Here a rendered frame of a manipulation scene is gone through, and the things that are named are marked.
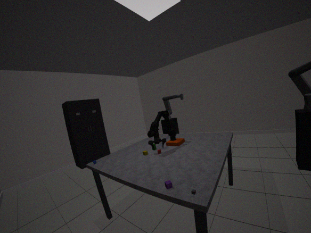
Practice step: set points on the purple block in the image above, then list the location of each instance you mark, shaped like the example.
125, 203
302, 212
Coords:
168, 184

